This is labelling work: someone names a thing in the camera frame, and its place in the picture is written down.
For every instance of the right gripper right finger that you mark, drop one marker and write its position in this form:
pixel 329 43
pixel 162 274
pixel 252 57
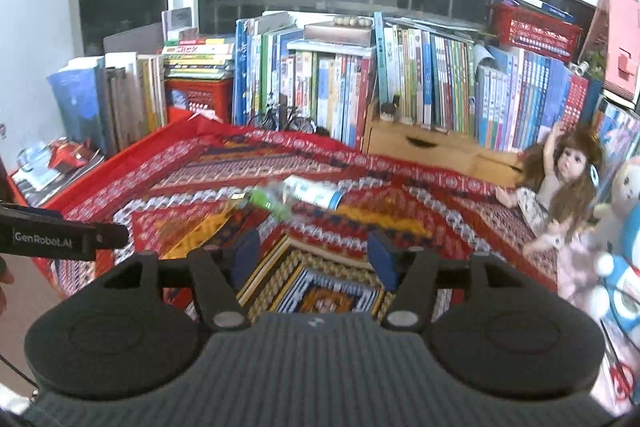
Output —
pixel 413 275

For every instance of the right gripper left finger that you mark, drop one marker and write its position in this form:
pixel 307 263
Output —
pixel 217 275

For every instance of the green plastic bag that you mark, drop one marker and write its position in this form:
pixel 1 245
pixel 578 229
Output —
pixel 265 198

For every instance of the white blue tissue pack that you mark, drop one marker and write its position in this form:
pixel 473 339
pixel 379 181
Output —
pixel 313 193

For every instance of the left row upright books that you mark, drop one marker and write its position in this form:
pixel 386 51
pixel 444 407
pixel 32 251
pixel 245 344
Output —
pixel 111 101

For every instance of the row upright books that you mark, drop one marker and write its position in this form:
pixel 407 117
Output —
pixel 326 68
pixel 111 101
pixel 507 99

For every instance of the right row upright books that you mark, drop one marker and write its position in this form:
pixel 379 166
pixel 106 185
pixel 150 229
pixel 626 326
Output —
pixel 507 99

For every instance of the stack of flat books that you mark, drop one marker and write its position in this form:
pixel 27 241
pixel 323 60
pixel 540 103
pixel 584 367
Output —
pixel 199 59

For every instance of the middle row upright books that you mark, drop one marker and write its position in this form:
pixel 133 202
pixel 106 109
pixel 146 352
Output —
pixel 326 68

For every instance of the red basket on books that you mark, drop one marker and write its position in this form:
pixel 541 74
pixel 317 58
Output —
pixel 517 27

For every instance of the person left hand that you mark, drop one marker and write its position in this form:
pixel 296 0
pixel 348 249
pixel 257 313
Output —
pixel 6 278

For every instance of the red crumpled snack bag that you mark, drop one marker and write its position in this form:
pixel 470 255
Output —
pixel 67 156

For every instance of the red patterned tablecloth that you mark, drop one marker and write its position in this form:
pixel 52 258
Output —
pixel 172 192

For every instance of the wooden drawer shelf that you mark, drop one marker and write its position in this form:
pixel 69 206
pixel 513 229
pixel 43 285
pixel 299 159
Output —
pixel 454 151

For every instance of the miniature black bicycle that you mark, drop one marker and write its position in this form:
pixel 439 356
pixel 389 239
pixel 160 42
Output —
pixel 282 117

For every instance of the small black bottle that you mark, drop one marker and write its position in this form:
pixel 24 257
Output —
pixel 389 111

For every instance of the brown haired doll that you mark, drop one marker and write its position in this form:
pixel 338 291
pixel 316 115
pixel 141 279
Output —
pixel 560 178

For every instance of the red plastic crate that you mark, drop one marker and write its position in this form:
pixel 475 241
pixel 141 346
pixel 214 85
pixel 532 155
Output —
pixel 212 98

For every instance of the pink storage box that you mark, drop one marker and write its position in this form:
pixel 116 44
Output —
pixel 611 48

